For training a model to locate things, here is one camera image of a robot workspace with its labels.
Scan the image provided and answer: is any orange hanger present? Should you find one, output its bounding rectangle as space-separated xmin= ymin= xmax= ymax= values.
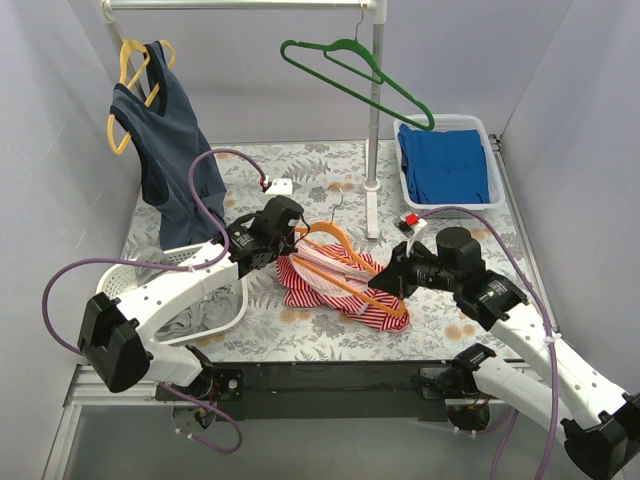
xmin=289 ymin=183 xmax=409 ymax=319

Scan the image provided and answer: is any red white striped tank top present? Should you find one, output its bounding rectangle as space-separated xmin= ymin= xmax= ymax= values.
xmin=276 ymin=242 xmax=410 ymax=332

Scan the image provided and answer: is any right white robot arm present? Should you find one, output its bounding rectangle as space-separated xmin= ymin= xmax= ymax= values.
xmin=369 ymin=227 xmax=639 ymax=479

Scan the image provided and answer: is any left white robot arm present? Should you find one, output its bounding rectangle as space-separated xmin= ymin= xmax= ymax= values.
xmin=78 ymin=196 xmax=304 ymax=400

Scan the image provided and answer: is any navy blue tank top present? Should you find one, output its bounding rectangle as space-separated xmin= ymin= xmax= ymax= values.
xmin=110 ymin=41 xmax=217 ymax=250

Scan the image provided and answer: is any green hanger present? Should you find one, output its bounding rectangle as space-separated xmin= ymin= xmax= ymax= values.
xmin=279 ymin=9 xmax=436 ymax=131

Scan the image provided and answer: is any yellow hanger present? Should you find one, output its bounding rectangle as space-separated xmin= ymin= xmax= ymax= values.
xmin=106 ymin=39 xmax=176 ymax=155

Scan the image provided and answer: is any floral table mat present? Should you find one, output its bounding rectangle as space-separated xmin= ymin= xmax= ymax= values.
xmin=119 ymin=142 xmax=556 ymax=362

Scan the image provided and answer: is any grey garment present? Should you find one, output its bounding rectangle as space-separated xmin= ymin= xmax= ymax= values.
xmin=134 ymin=247 xmax=244 ymax=341

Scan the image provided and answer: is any blue folded cloth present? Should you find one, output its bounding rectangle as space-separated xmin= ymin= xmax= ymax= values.
xmin=397 ymin=124 xmax=490 ymax=205

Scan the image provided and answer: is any white basket right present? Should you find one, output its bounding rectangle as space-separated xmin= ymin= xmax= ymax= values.
xmin=394 ymin=114 xmax=506 ymax=218

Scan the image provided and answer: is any white laundry basket left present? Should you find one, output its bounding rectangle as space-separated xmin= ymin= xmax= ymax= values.
xmin=97 ymin=244 xmax=248 ymax=345

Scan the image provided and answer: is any white clothes rack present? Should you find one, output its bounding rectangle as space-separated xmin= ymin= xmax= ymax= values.
xmin=100 ymin=1 xmax=387 ymax=239

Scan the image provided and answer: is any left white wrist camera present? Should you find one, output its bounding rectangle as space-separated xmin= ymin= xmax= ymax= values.
xmin=261 ymin=177 xmax=293 ymax=196

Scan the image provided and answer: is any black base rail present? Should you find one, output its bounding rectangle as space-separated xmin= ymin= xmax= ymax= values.
xmin=197 ymin=360 xmax=484 ymax=422

